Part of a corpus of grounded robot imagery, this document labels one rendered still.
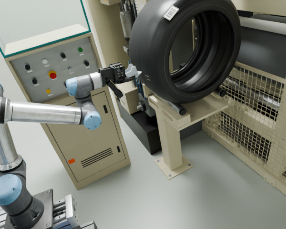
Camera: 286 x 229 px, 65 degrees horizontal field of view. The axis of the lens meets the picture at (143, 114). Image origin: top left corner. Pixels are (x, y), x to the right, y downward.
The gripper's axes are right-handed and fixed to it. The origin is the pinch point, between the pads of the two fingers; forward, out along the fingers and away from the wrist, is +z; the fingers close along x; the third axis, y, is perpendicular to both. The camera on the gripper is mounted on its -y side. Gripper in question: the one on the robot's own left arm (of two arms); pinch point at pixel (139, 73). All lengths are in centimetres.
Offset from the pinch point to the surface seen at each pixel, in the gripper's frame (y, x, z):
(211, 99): -29, -1, 48
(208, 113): -30.5, -11.6, 36.7
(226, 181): -108, -9, 66
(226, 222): -111, -35, 42
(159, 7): 29.1, -1.9, 11.5
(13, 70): -2, 55, -59
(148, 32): 20.0, -5.1, 4.0
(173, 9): 28.6, -10.3, 13.6
